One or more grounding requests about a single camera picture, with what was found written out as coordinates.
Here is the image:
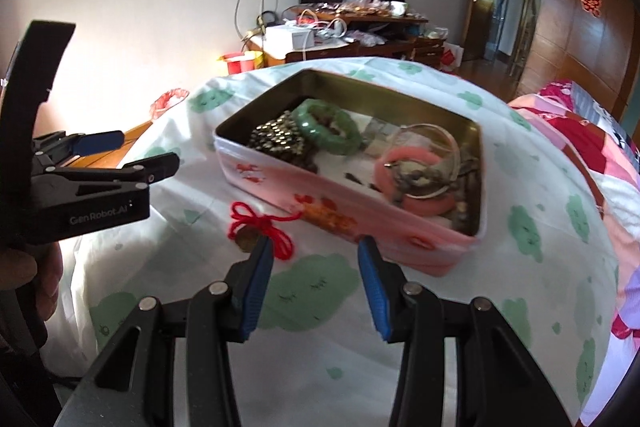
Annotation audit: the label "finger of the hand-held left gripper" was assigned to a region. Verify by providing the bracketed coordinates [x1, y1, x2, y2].
[32, 130, 125, 168]
[47, 152, 180, 194]

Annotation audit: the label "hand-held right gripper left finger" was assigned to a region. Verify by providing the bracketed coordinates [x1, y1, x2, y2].
[52, 234, 276, 427]

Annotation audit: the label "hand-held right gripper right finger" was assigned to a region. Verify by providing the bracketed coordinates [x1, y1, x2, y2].
[356, 235, 573, 427]

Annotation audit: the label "red cord coin charm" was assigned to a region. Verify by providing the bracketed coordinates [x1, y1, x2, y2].
[229, 201, 296, 263]

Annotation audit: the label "pink tin box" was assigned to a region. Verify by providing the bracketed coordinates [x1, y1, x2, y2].
[212, 68, 488, 278]

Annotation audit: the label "pink bangle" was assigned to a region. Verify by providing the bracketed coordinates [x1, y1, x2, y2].
[375, 147, 458, 215]

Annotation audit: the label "brown bead bracelet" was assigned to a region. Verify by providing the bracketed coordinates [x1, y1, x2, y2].
[248, 109, 321, 172]

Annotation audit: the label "person's left hand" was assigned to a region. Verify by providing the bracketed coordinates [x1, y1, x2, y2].
[0, 244, 65, 325]

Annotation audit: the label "red plastic bag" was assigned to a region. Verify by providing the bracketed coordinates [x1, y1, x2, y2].
[150, 88, 191, 120]

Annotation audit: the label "dark metal trinkets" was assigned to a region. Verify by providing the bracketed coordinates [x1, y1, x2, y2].
[385, 152, 481, 228]

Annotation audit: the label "yellow and red bag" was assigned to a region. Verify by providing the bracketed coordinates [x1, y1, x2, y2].
[216, 51, 264, 75]

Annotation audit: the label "printed paper leaflet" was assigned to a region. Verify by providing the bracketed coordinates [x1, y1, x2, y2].
[320, 107, 401, 188]

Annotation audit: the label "green bangle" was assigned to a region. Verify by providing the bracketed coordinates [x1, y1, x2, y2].
[291, 99, 362, 155]

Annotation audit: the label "silver bangle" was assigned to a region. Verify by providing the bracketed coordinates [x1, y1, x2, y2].
[385, 123, 461, 200]

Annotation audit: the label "white sheet with green clouds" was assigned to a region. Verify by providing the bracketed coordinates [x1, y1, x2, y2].
[45, 56, 621, 427]

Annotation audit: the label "white cardboard box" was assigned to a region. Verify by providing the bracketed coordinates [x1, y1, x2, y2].
[265, 25, 317, 49]

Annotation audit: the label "wooden television cabinet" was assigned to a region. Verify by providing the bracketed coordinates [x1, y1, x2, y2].
[247, 9, 446, 70]

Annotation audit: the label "red and white paper bag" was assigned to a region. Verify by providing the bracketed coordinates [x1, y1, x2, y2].
[440, 43, 465, 70]

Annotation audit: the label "pink patchwork quilt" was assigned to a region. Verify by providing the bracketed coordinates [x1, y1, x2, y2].
[507, 79, 640, 427]

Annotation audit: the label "wooden wardrobe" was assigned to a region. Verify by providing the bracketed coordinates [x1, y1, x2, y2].
[520, 0, 640, 118]

